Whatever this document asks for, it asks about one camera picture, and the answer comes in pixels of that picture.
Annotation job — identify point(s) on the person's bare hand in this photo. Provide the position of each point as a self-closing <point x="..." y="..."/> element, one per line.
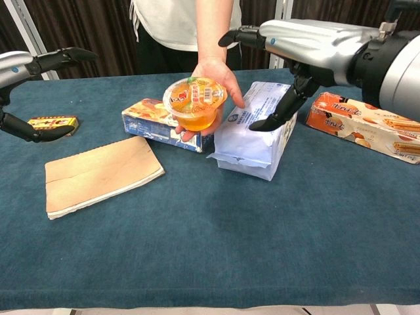
<point x="226" y="82"/>

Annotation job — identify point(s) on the small yellow red box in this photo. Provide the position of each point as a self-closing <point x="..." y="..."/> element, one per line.
<point x="55" y="124"/>

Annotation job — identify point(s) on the orange biscuit box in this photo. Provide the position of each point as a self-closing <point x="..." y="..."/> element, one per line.
<point x="364" y="128"/>

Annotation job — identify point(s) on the person's forearm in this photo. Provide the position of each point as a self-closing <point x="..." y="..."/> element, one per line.
<point x="218" y="26"/>

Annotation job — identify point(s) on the white metal frame post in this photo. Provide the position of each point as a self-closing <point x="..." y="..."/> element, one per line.
<point x="279" y="19"/>
<point x="29" y="33"/>

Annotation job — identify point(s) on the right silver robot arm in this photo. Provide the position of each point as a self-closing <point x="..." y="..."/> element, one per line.
<point x="393" y="72"/>

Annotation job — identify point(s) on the blue snack box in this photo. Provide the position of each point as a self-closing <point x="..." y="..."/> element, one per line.
<point x="154" y="126"/>

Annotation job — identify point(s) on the person in white shirt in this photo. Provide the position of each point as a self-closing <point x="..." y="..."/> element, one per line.
<point x="170" y="23"/>

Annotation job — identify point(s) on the orange jelly cup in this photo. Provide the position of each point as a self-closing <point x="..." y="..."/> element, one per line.
<point x="195" y="101"/>

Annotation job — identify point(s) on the dark brown curtain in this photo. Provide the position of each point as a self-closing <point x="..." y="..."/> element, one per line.
<point x="82" y="29"/>

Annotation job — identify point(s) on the white tissue pack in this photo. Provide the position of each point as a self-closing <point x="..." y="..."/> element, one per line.
<point x="249" y="138"/>

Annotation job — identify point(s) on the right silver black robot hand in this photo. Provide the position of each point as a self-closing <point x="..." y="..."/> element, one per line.
<point x="305" y="42"/>

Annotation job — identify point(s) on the teal tablecloth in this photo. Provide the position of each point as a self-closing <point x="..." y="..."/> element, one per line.
<point x="210" y="213"/>

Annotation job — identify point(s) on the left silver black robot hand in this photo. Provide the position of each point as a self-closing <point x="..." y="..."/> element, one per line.
<point x="23" y="65"/>

